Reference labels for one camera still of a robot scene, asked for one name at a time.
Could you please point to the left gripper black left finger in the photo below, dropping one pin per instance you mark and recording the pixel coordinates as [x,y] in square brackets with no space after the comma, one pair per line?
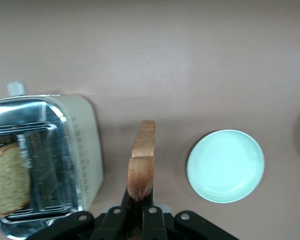
[120,222]

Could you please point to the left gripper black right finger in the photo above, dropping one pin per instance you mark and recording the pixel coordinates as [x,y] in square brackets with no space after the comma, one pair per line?
[153,225]

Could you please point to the square toasted bread slice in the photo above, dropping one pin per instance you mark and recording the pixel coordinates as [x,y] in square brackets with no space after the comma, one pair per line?
[142,155]

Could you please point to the pale green round plate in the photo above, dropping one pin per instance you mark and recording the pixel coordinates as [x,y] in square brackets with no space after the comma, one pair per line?
[225,165]

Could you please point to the beige chrome toaster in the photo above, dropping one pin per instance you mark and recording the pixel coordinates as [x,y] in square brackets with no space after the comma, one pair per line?
[87,140]

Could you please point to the rounded toasted bread slice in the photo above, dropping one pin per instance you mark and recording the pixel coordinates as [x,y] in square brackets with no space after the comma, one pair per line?
[7,180]

